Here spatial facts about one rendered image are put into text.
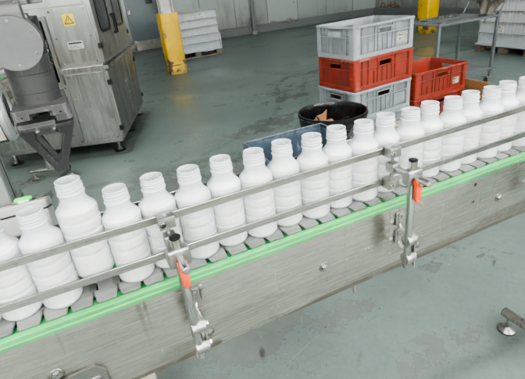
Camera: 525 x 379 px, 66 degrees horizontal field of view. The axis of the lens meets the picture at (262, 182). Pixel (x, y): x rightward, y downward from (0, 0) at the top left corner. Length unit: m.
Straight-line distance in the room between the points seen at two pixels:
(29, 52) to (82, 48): 3.75
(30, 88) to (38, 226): 0.19
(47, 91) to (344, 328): 1.65
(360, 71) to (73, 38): 2.61
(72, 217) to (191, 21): 9.56
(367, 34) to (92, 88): 2.61
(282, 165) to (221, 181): 0.12
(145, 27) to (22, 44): 12.28
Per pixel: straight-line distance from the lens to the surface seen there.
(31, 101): 0.61
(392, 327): 2.01
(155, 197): 0.67
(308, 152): 0.76
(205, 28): 10.25
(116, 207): 0.66
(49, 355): 0.76
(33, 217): 0.66
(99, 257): 0.70
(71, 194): 0.66
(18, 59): 0.53
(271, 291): 0.81
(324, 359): 1.87
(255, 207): 0.73
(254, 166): 0.71
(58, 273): 0.70
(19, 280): 0.71
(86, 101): 4.38
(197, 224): 0.70
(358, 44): 2.98
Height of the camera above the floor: 1.43
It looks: 26 degrees down
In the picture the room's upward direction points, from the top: 6 degrees counter-clockwise
